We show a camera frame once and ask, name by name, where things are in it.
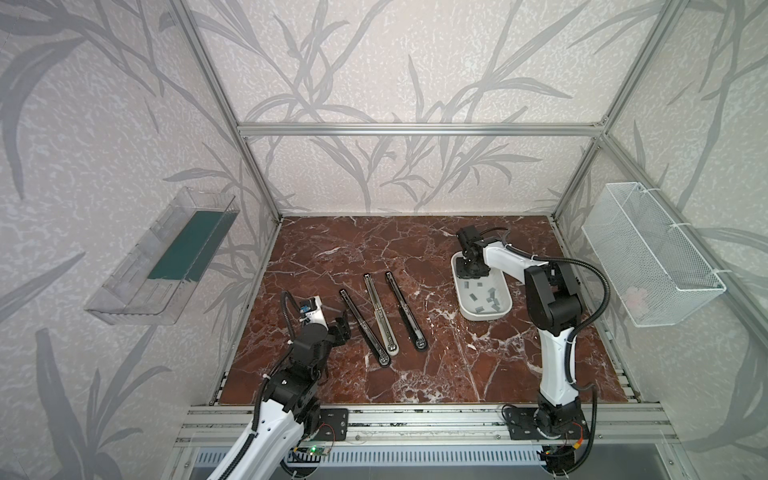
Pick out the black stapler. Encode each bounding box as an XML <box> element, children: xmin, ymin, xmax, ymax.
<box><xmin>385</xmin><ymin>271</ymin><xmax>428</xmax><ymax>351</ymax></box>
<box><xmin>339</xmin><ymin>289</ymin><xmax>391</xmax><ymax>367</ymax></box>

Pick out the beige grey stapler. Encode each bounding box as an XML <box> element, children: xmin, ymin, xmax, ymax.
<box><xmin>363</xmin><ymin>273</ymin><xmax>399</xmax><ymax>356</ymax></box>

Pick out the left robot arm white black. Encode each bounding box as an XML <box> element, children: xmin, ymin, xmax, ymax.
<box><xmin>209</xmin><ymin>316</ymin><xmax>351</xmax><ymax>479</ymax></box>

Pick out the white plastic tray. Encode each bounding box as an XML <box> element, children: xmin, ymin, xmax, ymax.
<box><xmin>451</xmin><ymin>252</ymin><xmax>513</xmax><ymax>321</ymax></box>

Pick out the small circuit board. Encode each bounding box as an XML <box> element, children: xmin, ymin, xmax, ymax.
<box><xmin>289</xmin><ymin>445</ymin><xmax>332</xmax><ymax>464</ymax></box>

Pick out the pink object in basket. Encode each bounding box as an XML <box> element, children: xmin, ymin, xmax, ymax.
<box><xmin>622</xmin><ymin>287</ymin><xmax>650</xmax><ymax>316</ymax></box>

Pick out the green mat in shelf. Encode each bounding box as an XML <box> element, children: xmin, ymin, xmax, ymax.
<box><xmin>148</xmin><ymin>210</ymin><xmax>238</xmax><ymax>282</ymax></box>

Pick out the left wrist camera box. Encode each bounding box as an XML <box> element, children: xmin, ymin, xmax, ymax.
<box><xmin>299</xmin><ymin>296</ymin><xmax>328</xmax><ymax>328</ymax></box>

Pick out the left black corrugated cable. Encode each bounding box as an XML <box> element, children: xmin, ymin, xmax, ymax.
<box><xmin>215</xmin><ymin>290</ymin><xmax>307</xmax><ymax>480</ymax></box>

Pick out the black corrugated cable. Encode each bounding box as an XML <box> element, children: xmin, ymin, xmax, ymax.
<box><xmin>215</xmin><ymin>290</ymin><xmax>307</xmax><ymax>480</ymax></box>
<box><xmin>479</xmin><ymin>226</ymin><xmax>611</xmax><ymax>388</ymax></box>

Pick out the right black corrugated cable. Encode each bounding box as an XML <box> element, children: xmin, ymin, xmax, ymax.
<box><xmin>479</xmin><ymin>226</ymin><xmax>611</xmax><ymax>388</ymax></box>

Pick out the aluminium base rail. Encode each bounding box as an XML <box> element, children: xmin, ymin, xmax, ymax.
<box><xmin>174</xmin><ymin>403</ymin><xmax>680</xmax><ymax>447</ymax></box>

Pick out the white wire mesh basket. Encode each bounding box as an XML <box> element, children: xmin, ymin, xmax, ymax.
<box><xmin>582</xmin><ymin>182</ymin><xmax>727</xmax><ymax>328</ymax></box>

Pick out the clear acrylic wall shelf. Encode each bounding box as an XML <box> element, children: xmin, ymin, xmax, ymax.
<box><xmin>85</xmin><ymin>187</ymin><xmax>240</xmax><ymax>326</ymax></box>

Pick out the aluminium frame crossbar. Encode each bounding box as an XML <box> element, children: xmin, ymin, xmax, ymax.
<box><xmin>237</xmin><ymin>122</ymin><xmax>602</xmax><ymax>138</ymax></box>

